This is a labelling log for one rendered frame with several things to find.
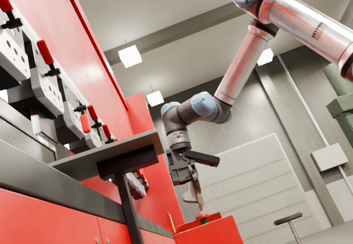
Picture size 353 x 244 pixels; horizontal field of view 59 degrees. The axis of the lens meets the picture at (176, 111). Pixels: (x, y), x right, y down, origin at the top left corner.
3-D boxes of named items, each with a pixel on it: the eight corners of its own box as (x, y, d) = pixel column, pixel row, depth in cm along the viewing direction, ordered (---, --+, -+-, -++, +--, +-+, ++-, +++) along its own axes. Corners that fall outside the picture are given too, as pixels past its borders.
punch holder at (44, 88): (41, 92, 76) (32, 39, 82) (7, 103, 75) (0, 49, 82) (65, 116, 90) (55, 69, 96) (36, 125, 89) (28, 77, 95)
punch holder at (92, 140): (92, 142, 113) (83, 103, 119) (69, 150, 112) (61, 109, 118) (103, 154, 126) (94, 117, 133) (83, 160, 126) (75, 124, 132)
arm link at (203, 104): (218, 93, 107) (193, 107, 113) (199, 87, 98) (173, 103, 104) (225, 114, 104) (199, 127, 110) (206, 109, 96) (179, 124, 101)
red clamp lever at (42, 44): (46, 38, 80) (62, 72, 85) (30, 42, 80) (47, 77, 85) (45, 39, 79) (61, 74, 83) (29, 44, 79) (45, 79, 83)
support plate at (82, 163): (157, 131, 71) (156, 127, 72) (43, 169, 69) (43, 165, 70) (164, 152, 88) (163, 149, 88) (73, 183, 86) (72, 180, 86)
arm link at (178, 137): (188, 136, 110) (188, 128, 102) (191, 148, 108) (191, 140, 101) (167, 141, 109) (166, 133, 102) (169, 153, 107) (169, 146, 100)
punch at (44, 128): (42, 139, 76) (37, 105, 80) (34, 141, 76) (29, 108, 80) (59, 150, 86) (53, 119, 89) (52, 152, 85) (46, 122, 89)
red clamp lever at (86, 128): (91, 130, 98) (84, 103, 102) (78, 134, 98) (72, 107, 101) (92, 131, 99) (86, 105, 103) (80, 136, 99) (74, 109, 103)
